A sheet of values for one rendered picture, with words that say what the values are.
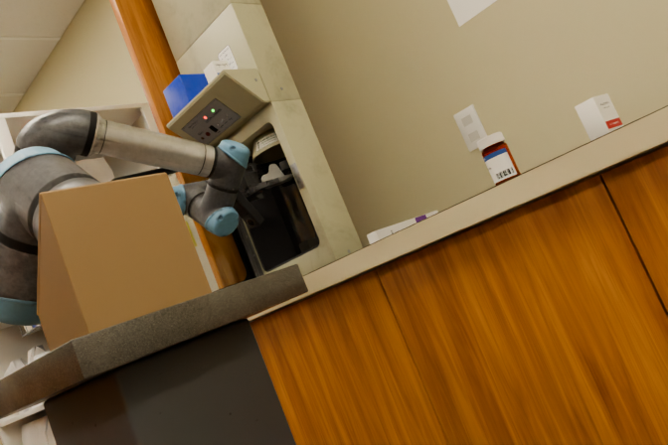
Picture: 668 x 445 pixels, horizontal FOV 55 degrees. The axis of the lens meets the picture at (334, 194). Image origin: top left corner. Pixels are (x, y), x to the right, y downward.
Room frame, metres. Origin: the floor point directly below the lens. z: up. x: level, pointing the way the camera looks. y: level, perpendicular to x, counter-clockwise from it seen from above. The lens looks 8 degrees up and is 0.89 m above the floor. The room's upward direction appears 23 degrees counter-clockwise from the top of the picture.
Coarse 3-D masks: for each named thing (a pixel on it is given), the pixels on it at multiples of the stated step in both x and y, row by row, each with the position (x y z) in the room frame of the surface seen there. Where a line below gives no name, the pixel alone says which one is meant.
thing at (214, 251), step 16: (176, 176) 1.76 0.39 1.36; (192, 176) 1.78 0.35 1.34; (192, 224) 1.75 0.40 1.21; (208, 240) 1.77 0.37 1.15; (224, 240) 1.80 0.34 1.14; (208, 256) 1.76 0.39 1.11; (224, 256) 1.79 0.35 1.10; (240, 256) 1.81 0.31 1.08; (208, 272) 1.75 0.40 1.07; (224, 272) 1.78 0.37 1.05; (240, 272) 1.80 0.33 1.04
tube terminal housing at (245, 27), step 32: (224, 32) 1.68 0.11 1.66; (256, 32) 1.66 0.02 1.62; (192, 64) 1.80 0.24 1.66; (256, 64) 1.63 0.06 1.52; (288, 96) 1.68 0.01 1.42; (256, 128) 1.69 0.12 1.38; (288, 128) 1.64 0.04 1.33; (288, 160) 1.64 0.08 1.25; (320, 160) 1.69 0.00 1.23; (320, 192) 1.66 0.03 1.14; (320, 224) 1.63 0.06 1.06; (352, 224) 1.71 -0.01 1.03; (320, 256) 1.66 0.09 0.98
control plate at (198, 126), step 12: (204, 108) 1.67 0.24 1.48; (216, 108) 1.66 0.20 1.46; (228, 108) 1.65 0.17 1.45; (192, 120) 1.72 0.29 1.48; (204, 120) 1.71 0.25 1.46; (216, 120) 1.70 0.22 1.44; (228, 120) 1.69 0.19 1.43; (192, 132) 1.76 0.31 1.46; (204, 132) 1.75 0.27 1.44; (216, 132) 1.74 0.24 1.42
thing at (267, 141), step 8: (272, 128) 1.73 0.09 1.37; (264, 136) 1.73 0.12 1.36; (272, 136) 1.72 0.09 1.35; (256, 144) 1.74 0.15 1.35; (264, 144) 1.72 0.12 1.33; (272, 144) 1.71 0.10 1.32; (256, 152) 1.74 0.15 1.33; (264, 152) 1.85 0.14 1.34; (272, 152) 1.86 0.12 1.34; (280, 152) 1.87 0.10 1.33; (256, 160) 1.82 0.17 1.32; (264, 160) 1.85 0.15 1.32; (272, 160) 1.87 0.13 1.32
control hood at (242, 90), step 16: (224, 80) 1.57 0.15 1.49; (240, 80) 1.57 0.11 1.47; (256, 80) 1.61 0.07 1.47; (208, 96) 1.63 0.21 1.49; (224, 96) 1.62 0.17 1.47; (240, 96) 1.61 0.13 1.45; (256, 96) 1.60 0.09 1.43; (192, 112) 1.69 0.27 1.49; (240, 112) 1.66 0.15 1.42; (256, 112) 1.67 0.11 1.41; (176, 128) 1.76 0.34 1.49
